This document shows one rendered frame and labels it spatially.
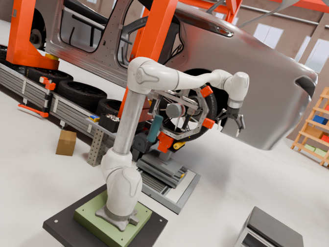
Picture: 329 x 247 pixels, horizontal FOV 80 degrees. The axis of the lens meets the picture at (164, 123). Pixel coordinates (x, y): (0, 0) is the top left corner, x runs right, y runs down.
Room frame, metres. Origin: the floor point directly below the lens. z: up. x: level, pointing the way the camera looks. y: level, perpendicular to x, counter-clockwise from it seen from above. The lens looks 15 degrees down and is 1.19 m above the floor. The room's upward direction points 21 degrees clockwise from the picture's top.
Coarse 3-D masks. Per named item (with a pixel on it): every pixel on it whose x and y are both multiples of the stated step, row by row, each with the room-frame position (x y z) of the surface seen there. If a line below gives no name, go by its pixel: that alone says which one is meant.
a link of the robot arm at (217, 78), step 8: (216, 72) 1.31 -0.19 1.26; (224, 72) 1.31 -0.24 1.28; (184, 80) 0.96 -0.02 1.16; (192, 80) 1.00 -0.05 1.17; (200, 80) 1.05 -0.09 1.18; (208, 80) 1.21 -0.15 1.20; (216, 80) 1.28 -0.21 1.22; (224, 80) 1.28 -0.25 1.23; (176, 88) 0.95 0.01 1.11; (184, 88) 0.99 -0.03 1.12; (192, 88) 1.03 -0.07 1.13
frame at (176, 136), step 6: (198, 90) 1.82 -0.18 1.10; (198, 96) 1.82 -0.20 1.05; (156, 102) 1.94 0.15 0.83; (204, 102) 1.80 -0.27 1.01; (156, 108) 1.98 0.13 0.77; (204, 108) 1.79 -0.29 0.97; (156, 114) 1.94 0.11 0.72; (204, 114) 1.83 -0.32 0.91; (162, 126) 1.93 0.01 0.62; (198, 126) 1.78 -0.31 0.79; (168, 132) 1.86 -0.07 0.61; (174, 132) 1.90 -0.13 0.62; (186, 132) 1.81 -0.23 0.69; (192, 132) 1.79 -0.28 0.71; (198, 132) 1.78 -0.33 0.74; (174, 138) 1.84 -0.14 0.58; (180, 138) 1.82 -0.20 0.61
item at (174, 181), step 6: (138, 162) 1.95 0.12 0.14; (144, 162) 1.98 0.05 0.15; (144, 168) 1.92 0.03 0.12; (150, 168) 1.90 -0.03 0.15; (156, 168) 1.93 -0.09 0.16; (156, 174) 1.87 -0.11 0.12; (162, 174) 1.85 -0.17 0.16; (168, 174) 1.88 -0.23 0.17; (174, 174) 1.97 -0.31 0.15; (180, 174) 2.02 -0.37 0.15; (162, 180) 1.84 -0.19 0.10; (168, 180) 1.82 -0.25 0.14; (174, 180) 1.81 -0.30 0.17; (180, 180) 1.88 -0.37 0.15; (174, 186) 1.80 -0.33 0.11
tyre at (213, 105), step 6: (204, 84) 1.96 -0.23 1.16; (210, 96) 1.87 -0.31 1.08; (210, 102) 1.86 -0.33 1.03; (216, 102) 2.05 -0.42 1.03; (210, 108) 1.86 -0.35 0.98; (216, 108) 2.01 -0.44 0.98; (210, 114) 1.85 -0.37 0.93; (216, 114) 2.05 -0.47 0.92; (204, 126) 1.85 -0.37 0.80; (204, 132) 1.85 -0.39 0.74; (186, 138) 1.89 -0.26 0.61; (192, 138) 1.87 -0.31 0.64
